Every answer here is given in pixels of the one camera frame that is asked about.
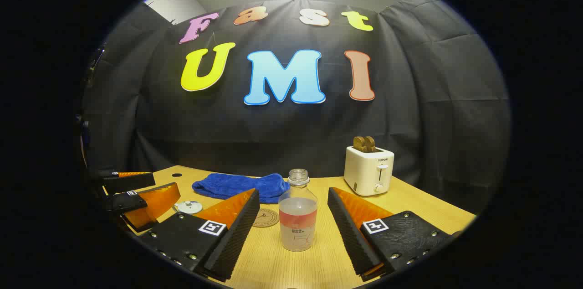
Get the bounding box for white toaster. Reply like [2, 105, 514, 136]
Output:
[343, 145, 395, 197]

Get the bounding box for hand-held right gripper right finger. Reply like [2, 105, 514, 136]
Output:
[327, 186, 461, 282]

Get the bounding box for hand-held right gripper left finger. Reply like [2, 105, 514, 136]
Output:
[137, 187, 261, 283]

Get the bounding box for black backdrop cloth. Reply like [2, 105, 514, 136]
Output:
[80, 0, 511, 217]

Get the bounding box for clear water bottle pink label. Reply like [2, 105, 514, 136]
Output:
[278, 168, 319, 253]

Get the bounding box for round wooden coaster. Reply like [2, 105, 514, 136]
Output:
[251, 208, 280, 228]

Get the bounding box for blue towel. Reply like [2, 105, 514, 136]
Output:
[192, 173, 291, 204]

